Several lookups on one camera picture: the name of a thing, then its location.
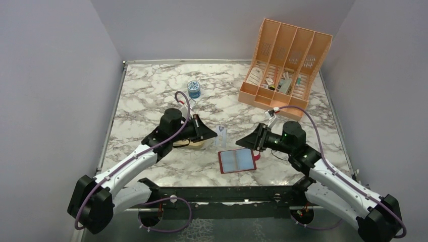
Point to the white striped card in organizer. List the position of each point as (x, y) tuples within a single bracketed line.
[(255, 76)]

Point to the white blue credit card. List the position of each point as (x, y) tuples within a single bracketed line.
[(221, 138)]

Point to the small items in organizer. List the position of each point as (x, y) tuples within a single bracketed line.
[(279, 82)]

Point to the blue round tin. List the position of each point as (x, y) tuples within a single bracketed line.
[(193, 88)]

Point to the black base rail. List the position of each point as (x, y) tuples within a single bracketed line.
[(175, 203)]

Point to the orange plastic file organizer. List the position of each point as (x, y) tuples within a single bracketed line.
[(279, 46)]

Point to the red leather card holder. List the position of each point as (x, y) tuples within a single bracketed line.
[(238, 160)]

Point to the beige oval tray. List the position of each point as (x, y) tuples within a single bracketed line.
[(188, 144)]

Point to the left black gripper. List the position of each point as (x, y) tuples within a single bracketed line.
[(201, 131)]

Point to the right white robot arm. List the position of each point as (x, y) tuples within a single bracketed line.
[(375, 217)]

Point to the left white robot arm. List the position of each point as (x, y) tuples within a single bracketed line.
[(95, 200)]

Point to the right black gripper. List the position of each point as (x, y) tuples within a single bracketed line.
[(255, 140)]

